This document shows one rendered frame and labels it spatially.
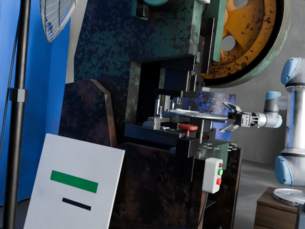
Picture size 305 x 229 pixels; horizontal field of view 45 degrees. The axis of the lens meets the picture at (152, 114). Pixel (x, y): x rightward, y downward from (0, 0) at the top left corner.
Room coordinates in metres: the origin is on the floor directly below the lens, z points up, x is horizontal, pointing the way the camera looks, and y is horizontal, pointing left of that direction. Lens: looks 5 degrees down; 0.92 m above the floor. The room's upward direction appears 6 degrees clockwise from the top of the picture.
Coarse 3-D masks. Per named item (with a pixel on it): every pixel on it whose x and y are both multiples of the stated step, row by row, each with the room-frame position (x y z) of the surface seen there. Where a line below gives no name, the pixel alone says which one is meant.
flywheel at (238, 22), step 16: (256, 0) 2.07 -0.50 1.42; (272, 0) 1.99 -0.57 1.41; (240, 16) 2.11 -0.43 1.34; (256, 16) 2.07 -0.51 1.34; (272, 16) 1.99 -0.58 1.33; (224, 32) 2.15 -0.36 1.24; (240, 32) 2.11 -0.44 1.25; (256, 32) 2.06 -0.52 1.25; (272, 32) 2.00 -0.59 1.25; (240, 48) 2.10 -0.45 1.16; (256, 48) 2.02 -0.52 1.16; (224, 64) 2.14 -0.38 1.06; (240, 64) 2.06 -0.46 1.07
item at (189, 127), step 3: (180, 126) 1.46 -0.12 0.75; (183, 126) 1.45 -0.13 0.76; (186, 126) 1.45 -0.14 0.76; (189, 126) 1.44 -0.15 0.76; (192, 126) 1.45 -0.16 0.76; (195, 126) 1.46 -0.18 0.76; (186, 129) 1.47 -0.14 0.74; (189, 129) 1.44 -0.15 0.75; (192, 129) 1.44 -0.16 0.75; (195, 129) 1.46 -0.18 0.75; (186, 132) 1.47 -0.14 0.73; (186, 135) 1.47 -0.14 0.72
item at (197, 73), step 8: (200, 40) 1.85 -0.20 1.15; (200, 48) 1.86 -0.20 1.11; (200, 56) 1.87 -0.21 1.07; (200, 64) 1.88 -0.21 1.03; (168, 72) 1.82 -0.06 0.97; (176, 72) 1.80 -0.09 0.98; (184, 72) 1.78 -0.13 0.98; (192, 72) 1.78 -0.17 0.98; (200, 72) 1.89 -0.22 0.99; (168, 80) 1.82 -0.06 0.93; (176, 80) 1.80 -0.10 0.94; (184, 80) 1.78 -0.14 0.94; (192, 80) 1.78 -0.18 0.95; (200, 80) 1.82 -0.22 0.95; (168, 88) 1.82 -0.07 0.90; (176, 88) 1.80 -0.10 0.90; (184, 88) 1.77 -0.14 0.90; (192, 88) 1.78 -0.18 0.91; (200, 88) 1.83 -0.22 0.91
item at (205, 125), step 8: (192, 120) 1.77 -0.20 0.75; (200, 120) 1.75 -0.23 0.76; (208, 120) 1.80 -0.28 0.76; (216, 120) 1.69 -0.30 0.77; (224, 120) 1.67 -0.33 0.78; (232, 120) 1.74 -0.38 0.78; (200, 128) 1.75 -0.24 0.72; (208, 128) 1.81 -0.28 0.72; (200, 136) 1.75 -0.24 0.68; (208, 136) 1.80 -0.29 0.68
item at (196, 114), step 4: (172, 112) 1.74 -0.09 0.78; (176, 112) 1.80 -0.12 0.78; (180, 112) 1.83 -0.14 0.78; (184, 112) 1.86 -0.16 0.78; (188, 112) 1.81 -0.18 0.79; (192, 112) 1.84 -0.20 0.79; (196, 112) 1.95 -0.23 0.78; (204, 112) 1.94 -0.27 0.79; (192, 116) 1.67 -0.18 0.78; (196, 116) 1.69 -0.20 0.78; (200, 116) 1.67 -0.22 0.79; (204, 116) 1.67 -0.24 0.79; (208, 116) 1.76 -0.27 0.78; (212, 116) 1.79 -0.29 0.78; (216, 116) 1.82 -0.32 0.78; (220, 116) 1.85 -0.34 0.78; (224, 116) 1.85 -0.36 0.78
